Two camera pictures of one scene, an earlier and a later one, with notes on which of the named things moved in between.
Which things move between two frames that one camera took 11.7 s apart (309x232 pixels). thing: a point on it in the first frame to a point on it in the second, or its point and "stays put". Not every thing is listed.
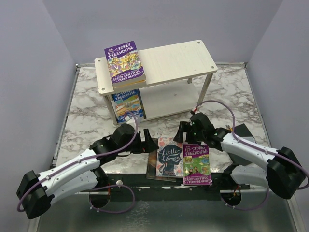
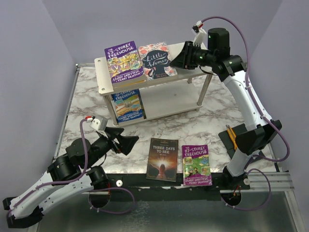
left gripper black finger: x=150 y=144 to x=126 y=143
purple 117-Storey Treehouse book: x=196 y=165 stays put
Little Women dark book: x=169 y=162 to x=156 y=60
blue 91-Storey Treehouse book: x=126 y=101 stays put
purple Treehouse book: x=125 y=64 stays put
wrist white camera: x=196 y=110 to x=200 y=33
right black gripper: x=185 y=126 to x=183 y=59
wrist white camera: x=132 y=122 to x=94 y=124
